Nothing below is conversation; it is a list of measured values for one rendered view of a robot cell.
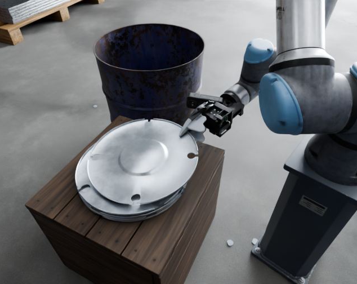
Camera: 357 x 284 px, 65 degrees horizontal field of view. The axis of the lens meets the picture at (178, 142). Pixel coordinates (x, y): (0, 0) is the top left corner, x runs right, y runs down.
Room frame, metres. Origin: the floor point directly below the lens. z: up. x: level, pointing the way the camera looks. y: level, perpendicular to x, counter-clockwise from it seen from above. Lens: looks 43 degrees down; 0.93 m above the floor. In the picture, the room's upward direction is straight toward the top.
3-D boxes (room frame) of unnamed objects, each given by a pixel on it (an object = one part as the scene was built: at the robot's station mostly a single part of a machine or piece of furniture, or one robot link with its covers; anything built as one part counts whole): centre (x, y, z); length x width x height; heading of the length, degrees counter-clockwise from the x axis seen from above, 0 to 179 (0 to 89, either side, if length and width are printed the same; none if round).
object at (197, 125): (0.59, -0.05, 0.43); 0.09 x 0.06 x 0.03; 135
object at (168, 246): (0.49, 0.12, 0.18); 0.40 x 0.38 x 0.35; 154
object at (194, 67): (1.02, 0.11, 0.24); 0.42 x 0.42 x 0.48
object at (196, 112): (0.64, -0.06, 0.44); 0.09 x 0.02 x 0.05; 135
